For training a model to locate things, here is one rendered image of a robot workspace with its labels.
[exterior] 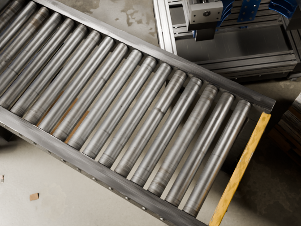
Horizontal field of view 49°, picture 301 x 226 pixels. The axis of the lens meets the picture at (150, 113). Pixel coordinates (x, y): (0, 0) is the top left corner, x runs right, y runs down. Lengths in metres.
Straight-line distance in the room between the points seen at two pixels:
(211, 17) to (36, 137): 0.88
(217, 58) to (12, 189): 1.40
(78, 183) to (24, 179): 0.32
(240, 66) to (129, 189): 1.14
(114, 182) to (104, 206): 0.82
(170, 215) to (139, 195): 0.12
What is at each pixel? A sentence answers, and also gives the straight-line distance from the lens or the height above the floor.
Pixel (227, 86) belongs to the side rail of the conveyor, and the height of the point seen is 0.80.
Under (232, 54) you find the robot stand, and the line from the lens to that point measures 2.05.
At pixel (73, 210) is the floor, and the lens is 1.96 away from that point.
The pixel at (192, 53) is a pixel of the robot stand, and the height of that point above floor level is 0.21.
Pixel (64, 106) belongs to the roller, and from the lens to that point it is 1.26.
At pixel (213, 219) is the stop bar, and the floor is 0.82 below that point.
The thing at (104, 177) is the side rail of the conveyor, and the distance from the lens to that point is 1.13.
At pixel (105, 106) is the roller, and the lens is 1.22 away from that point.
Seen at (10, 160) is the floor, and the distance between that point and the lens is 2.16.
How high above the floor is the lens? 1.88
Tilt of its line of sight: 66 degrees down
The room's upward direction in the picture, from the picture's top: 6 degrees counter-clockwise
